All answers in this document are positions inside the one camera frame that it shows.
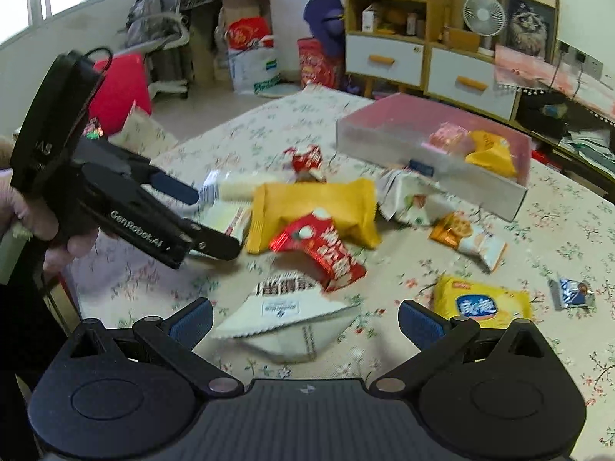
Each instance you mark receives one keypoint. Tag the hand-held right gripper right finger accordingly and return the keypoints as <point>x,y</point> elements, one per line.
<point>420,326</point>

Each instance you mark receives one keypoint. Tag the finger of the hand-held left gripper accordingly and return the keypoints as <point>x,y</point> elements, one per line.
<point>175,191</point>
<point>216,245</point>

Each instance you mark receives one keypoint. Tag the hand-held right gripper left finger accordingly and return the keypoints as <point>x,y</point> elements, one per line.
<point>192,324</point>

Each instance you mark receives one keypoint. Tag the cream snack packet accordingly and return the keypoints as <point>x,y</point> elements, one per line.
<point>223,213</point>

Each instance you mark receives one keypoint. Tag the clear white snack packet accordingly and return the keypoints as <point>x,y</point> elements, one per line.
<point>230,191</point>

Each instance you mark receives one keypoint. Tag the yellow blue-label snack packet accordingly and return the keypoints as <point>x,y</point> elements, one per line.
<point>480,305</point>

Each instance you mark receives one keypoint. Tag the large yellow snack packet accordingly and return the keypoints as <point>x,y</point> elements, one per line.
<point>307,206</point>

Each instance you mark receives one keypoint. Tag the orange and white cracker packet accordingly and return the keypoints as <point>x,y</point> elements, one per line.
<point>456,233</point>

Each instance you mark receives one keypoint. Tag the red snack packet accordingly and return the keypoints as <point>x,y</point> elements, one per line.
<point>331,254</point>

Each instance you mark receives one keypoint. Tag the small red foil candy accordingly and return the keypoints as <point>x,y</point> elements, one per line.
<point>307,161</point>

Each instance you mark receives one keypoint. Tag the white and green snack packet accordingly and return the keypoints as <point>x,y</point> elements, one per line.
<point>408,197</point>

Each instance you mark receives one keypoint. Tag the small blue snack packet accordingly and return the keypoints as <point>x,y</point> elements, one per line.
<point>571,294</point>

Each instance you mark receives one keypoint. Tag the orange-yellow snack packet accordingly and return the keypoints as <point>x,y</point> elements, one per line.
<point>490,153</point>

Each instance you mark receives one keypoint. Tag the pink snack packet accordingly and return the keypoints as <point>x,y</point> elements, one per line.
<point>447,137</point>

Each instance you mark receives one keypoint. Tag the pink and grey box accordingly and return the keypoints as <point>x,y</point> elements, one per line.
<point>374,129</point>

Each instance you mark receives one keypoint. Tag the person's left forearm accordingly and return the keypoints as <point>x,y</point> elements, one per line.
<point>14,321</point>

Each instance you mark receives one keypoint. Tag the person's left hand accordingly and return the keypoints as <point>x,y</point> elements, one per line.
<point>21,211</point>

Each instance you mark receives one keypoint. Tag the red stool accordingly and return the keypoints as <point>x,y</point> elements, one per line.
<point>125,91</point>

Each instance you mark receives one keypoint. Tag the floral tablecloth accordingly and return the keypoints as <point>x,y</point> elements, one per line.
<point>528,249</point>

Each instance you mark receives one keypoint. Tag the grey office chair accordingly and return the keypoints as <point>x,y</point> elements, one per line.
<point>158,53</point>

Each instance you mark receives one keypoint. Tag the white shopping bag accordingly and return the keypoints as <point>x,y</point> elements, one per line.
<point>250,69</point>

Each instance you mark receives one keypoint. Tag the red gift bag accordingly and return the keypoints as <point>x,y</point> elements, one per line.
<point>247,33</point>

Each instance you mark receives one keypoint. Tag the red printed bag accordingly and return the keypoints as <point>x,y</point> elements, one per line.
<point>317,67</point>

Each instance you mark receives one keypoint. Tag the purple plush toy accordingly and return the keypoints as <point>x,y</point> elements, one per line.
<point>324,19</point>

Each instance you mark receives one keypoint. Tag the white drawer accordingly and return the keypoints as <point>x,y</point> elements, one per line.
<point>447,72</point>
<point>360,53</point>

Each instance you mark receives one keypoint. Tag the pile of loose papers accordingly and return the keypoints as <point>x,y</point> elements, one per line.
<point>591,149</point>

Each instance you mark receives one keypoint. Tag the small white box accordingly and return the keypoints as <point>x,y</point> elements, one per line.
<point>369,18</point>

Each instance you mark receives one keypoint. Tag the pink cloth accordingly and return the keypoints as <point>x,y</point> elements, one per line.
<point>528,69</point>

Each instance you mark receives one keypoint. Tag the cardboard box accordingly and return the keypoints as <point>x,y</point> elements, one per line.
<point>463,38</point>

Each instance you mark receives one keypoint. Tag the wooden shelf cabinet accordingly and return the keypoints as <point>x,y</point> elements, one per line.
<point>435,9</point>

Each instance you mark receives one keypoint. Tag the small white fan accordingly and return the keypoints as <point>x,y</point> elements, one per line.
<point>483,14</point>

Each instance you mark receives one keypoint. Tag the framed cat picture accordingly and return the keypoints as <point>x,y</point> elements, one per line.
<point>528,24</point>

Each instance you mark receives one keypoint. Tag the white wall socket panel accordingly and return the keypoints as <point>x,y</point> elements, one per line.
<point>593,65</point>

